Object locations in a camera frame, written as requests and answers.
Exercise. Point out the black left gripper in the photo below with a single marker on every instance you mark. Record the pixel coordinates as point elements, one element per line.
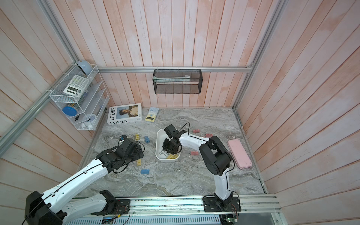
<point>136,155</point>

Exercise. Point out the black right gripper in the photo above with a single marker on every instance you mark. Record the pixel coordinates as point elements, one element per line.
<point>165,147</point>

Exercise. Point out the white plastic storage box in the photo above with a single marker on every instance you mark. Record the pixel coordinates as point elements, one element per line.
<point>161,155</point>

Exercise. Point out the blue binder clip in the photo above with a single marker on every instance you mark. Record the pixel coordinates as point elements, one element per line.
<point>147,140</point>

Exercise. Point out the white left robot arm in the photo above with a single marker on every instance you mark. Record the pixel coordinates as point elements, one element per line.
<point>53,206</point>

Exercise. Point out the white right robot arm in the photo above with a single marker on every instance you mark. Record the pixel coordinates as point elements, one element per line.
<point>217,160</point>

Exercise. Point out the pink plastic box lid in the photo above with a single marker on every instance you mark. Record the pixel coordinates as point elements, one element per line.
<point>239,154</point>

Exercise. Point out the yellow blue small calculator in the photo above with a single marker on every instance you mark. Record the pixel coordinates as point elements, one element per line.
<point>152,114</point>

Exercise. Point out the LOEWE white book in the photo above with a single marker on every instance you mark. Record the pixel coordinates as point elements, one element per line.
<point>124,114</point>

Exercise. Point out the green white item in basket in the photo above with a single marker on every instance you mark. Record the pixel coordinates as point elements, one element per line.
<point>171,79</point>

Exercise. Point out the white desk calculator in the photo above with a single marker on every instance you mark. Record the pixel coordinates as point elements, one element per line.
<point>76,86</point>

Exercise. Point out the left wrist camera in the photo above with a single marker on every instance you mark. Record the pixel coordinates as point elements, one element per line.
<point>122,137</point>

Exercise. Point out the black mesh wall basket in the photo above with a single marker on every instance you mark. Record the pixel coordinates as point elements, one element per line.
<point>192,87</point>

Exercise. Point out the white wire wall shelf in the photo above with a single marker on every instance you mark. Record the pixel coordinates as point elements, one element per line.
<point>94,100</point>

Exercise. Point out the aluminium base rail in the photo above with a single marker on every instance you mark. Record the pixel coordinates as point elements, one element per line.
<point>247,209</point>

